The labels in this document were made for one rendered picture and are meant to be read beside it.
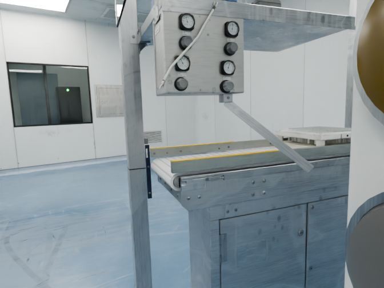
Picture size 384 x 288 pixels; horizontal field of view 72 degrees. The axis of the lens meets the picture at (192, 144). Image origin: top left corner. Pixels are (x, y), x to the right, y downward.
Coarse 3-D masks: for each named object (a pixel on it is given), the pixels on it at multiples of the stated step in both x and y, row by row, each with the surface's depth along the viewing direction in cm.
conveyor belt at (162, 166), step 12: (180, 156) 99; (192, 156) 98; (204, 156) 97; (324, 156) 91; (336, 156) 93; (156, 168) 88; (168, 168) 80; (228, 168) 78; (240, 168) 80; (168, 180) 74
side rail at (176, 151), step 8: (216, 144) 104; (224, 144) 105; (232, 144) 107; (240, 144) 108; (248, 144) 109; (256, 144) 111; (264, 144) 112; (152, 152) 96; (160, 152) 97; (168, 152) 98; (176, 152) 99; (184, 152) 100; (192, 152) 101; (200, 152) 102; (208, 152) 103
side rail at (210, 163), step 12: (348, 144) 92; (240, 156) 77; (252, 156) 79; (264, 156) 80; (276, 156) 82; (312, 156) 87; (180, 168) 71; (192, 168) 72; (204, 168) 74; (216, 168) 75
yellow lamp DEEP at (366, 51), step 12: (372, 12) 4; (372, 24) 4; (360, 36) 4; (372, 36) 4; (360, 48) 4; (372, 48) 4; (360, 60) 4; (372, 60) 4; (360, 72) 4; (372, 72) 4; (372, 84) 4; (372, 96) 4
